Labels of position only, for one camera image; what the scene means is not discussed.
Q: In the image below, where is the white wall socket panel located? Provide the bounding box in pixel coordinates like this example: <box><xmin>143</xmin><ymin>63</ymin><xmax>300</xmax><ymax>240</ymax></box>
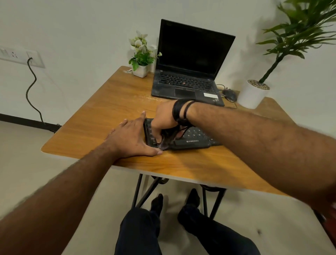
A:
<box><xmin>0</xmin><ymin>46</ymin><xmax>45</xmax><ymax>69</ymax></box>

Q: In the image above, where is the person's left forearm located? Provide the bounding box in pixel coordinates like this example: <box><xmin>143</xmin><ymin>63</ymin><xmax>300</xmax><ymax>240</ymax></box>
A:
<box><xmin>0</xmin><ymin>147</ymin><xmax>117</xmax><ymax>255</ymax></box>

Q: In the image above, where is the black mouse cable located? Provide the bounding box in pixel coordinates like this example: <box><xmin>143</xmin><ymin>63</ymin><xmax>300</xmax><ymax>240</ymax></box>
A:
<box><xmin>215</xmin><ymin>84</ymin><xmax>238</xmax><ymax>109</ymax></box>

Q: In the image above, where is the person's right hand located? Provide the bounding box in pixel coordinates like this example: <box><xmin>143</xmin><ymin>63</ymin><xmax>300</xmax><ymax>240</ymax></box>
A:
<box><xmin>151</xmin><ymin>99</ymin><xmax>189</xmax><ymax>144</ymax></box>

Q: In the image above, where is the black metal table frame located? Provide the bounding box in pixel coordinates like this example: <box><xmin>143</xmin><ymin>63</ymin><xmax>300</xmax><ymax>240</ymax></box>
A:
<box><xmin>131</xmin><ymin>173</ymin><xmax>228</xmax><ymax>220</ymax></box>

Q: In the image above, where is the black window frame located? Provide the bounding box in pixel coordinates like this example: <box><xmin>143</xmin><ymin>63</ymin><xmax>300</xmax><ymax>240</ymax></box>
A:
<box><xmin>314</xmin><ymin>210</ymin><xmax>336</xmax><ymax>247</ymax></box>

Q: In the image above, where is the person's right leg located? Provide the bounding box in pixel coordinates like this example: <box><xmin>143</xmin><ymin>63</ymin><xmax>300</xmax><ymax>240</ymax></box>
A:
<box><xmin>177</xmin><ymin>188</ymin><xmax>262</xmax><ymax>255</ymax></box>

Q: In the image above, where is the black power cable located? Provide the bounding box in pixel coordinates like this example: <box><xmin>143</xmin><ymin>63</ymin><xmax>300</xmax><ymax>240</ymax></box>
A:
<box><xmin>25</xmin><ymin>57</ymin><xmax>61</xmax><ymax>133</ymax></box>

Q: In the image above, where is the black skirting board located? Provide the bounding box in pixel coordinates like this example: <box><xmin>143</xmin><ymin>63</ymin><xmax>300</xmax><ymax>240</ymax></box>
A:
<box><xmin>0</xmin><ymin>113</ymin><xmax>62</xmax><ymax>133</ymax></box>

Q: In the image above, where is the black keyboard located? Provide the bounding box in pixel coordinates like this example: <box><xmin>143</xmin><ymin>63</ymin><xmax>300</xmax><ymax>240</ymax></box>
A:
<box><xmin>143</xmin><ymin>117</ymin><xmax>222</xmax><ymax>151</ymax></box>

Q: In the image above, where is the black laptop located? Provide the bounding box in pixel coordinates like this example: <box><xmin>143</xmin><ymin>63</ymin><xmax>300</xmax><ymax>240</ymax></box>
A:
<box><xmin>151</xmin><ymin>19</ymin><xmax>236</xmax><ymax>107</ymax></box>

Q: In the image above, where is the small white flower pot plant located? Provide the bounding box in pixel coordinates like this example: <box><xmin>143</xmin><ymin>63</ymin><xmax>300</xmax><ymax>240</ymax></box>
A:
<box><xmin>128</xmin><ymin>30</ymin><xmax>163</xmax><ymax>78</ymax></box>

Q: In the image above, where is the person's left hand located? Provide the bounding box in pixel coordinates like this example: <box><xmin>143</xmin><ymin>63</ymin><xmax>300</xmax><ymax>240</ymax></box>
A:
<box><xmin>104</xmin><ymin>110</ymin><xmax>163</xmax><ymax>159</ymax></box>

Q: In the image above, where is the person's leg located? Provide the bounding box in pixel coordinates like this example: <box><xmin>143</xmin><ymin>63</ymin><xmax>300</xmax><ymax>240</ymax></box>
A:
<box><xmin>114</xmin><ymin>193</ymin><xmax>164</xmax><ymax>255</ymax></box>
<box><xmin>177</xmin><ymin>188</ymin><xmax>262</xmax><ymax>255</ymax></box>

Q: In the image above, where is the black wristband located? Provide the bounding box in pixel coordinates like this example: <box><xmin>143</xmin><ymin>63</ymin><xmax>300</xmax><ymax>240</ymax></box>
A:
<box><xmin>172</xmin><ymin>98</ymin><xmax>197</xmax><ymax>132</ymax></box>

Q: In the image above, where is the person's right forearm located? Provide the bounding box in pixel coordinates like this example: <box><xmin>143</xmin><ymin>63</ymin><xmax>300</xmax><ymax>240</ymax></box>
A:
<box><xmin>188</xmin><ymin>102</ymin><xmax>336</xmax><ymax>216</ymax></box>

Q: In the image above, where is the person's left leg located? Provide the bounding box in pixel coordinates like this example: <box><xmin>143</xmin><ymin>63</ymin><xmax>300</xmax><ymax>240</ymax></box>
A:
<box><xmin>114</xmin><ymin>193</ymin><xmax>164</xmax><ymax>255</ymax></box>

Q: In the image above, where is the black computer mouse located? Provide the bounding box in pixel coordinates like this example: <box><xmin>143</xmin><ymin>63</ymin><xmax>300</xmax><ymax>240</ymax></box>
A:
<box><xmin>222</xmin><ymin>89</ymin><xmax>238</xmax><ymax>103</ymax></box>

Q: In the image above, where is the tall green plant white pot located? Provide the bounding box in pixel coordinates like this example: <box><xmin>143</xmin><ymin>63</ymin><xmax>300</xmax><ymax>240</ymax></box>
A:
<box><xmin>237</xmin><ymin>0</ymin><xmax>336</xmax><ymax>110</ymax></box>

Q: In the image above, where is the small black brush tool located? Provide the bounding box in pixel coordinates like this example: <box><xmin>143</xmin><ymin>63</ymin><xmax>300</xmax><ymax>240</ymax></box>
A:
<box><xmin>156</xmin><ymin>125</ymin><xmax>189</xmax><ymax>151</ymax></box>

